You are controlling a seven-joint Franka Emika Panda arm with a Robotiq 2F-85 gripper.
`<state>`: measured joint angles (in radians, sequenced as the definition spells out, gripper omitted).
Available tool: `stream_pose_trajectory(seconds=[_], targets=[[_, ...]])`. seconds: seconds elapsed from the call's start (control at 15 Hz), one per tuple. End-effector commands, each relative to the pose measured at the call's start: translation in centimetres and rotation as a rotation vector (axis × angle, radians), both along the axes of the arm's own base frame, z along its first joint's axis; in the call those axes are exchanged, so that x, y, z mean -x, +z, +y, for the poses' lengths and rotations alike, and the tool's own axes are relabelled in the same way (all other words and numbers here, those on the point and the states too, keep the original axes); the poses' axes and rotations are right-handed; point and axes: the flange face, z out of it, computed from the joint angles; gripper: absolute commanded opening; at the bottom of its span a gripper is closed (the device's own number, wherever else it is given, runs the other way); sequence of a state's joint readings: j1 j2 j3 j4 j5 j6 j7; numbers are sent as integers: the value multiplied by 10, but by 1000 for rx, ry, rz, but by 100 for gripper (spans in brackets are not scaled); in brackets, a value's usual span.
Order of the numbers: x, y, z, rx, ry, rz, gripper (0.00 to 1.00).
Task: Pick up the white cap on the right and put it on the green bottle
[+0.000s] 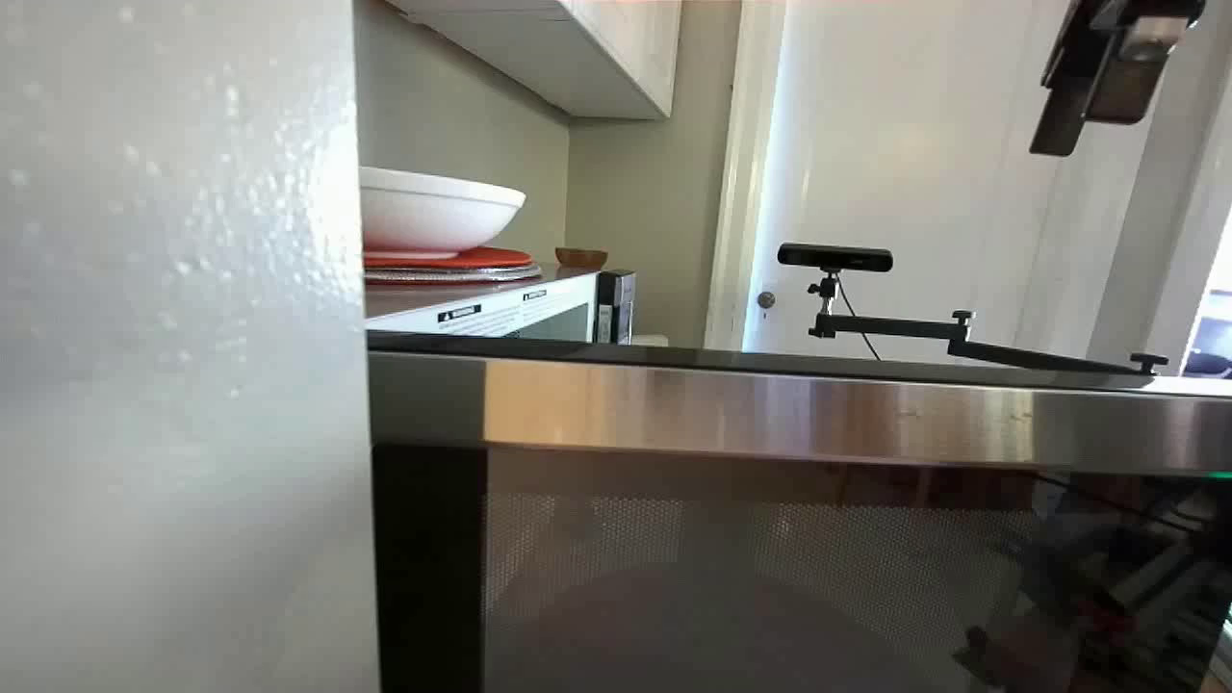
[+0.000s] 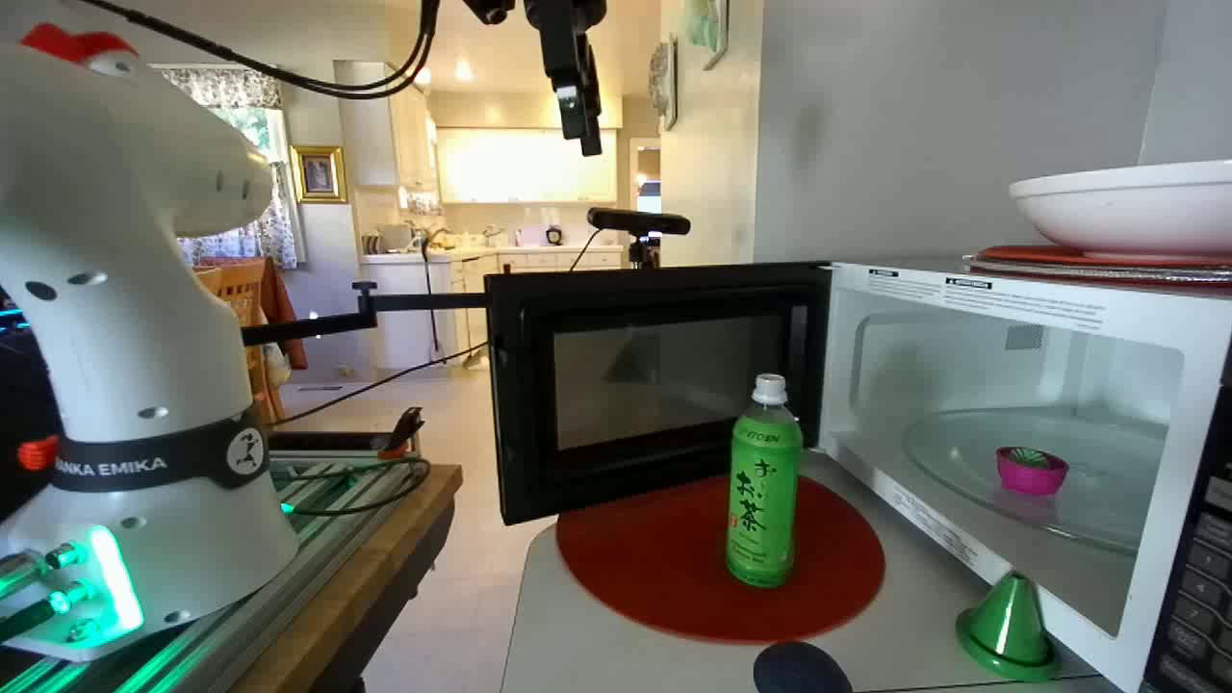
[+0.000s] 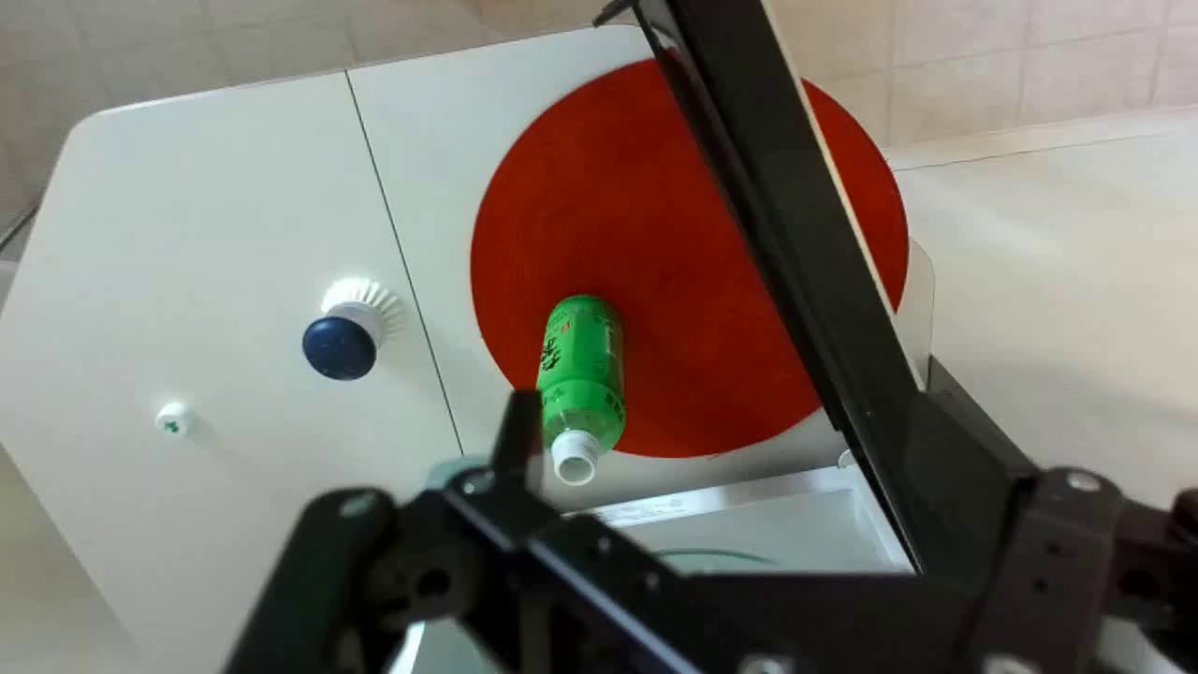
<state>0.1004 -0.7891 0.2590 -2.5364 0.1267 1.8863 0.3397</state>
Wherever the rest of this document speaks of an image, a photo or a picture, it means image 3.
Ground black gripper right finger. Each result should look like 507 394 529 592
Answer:
921 360 1038 577

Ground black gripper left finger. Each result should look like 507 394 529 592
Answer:
492 390 543 490

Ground white bottle cap green logo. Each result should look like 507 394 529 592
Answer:
154 401 190 439

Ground green tea bottle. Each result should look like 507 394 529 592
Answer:
535 298 624 489

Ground white microwave oven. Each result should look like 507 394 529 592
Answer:
533 446 915 573

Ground navy blue lid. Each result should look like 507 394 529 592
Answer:
303 320 377 384

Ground white fluted paper cup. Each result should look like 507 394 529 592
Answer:
317 278 402 332

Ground glass microwave turntable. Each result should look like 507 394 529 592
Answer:
659 548 780 577

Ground round red placemat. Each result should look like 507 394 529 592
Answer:
467 58 915 462

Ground black microwave door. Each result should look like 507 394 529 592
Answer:
594 0 936 556

